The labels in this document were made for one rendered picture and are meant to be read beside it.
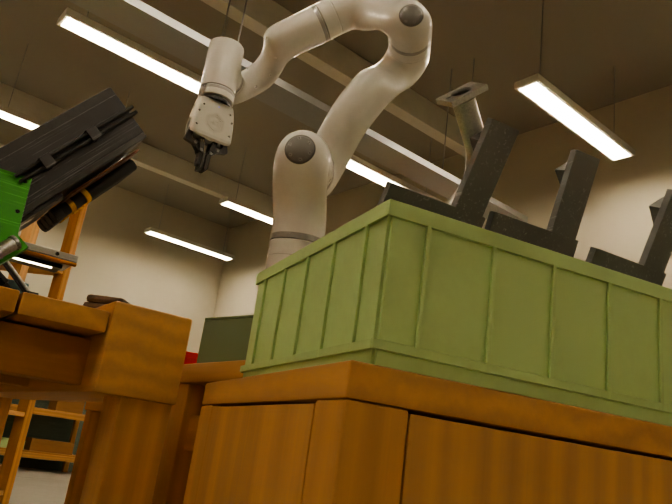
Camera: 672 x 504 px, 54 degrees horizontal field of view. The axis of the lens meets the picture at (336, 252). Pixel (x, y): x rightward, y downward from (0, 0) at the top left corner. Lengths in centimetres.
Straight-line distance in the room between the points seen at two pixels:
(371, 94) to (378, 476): 105
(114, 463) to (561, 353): 71
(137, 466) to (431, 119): 662
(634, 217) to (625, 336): 611
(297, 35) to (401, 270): 104
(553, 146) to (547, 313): 704
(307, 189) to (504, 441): 84
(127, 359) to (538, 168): 692
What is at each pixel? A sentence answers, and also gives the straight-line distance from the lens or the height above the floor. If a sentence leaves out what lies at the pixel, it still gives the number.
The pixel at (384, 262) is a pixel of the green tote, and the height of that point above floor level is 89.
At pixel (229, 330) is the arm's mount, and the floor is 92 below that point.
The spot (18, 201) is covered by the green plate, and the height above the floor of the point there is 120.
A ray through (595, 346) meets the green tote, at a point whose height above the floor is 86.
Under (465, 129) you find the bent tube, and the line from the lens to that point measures 88.
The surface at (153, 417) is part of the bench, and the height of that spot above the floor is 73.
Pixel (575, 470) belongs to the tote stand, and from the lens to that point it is 78.
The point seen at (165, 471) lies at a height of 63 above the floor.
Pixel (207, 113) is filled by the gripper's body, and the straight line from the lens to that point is 157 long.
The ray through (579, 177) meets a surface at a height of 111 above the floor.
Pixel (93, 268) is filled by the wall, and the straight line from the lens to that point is 1146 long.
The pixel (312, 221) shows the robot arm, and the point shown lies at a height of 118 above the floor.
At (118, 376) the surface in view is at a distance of 114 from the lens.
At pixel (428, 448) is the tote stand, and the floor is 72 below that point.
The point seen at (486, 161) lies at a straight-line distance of 86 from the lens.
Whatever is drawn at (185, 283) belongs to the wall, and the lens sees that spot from 1210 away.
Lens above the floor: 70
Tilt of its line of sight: 17 degrees up
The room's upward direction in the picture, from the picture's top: 8 degrees clockwise
